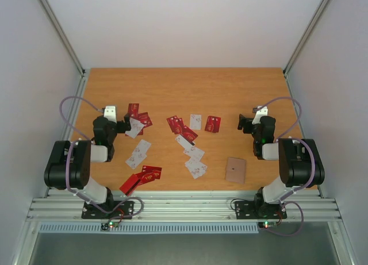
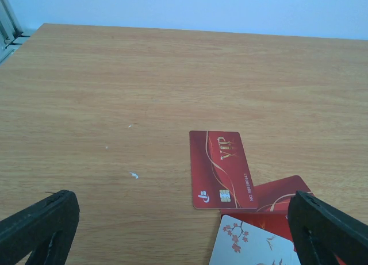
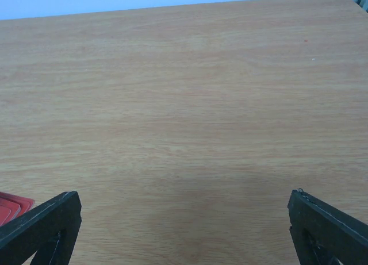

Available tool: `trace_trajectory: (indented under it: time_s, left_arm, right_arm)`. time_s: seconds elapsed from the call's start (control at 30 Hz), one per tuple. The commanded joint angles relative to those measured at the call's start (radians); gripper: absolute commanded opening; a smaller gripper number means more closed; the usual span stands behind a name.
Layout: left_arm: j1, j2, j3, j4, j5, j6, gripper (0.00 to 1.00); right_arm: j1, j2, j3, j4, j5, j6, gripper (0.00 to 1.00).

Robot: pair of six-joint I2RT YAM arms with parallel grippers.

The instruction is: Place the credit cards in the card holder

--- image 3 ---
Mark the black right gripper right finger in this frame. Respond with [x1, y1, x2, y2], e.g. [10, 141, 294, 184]
[287, 189, 367, 264]

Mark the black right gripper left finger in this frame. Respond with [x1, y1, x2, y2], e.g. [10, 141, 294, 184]
[1, 191, 82, 264]

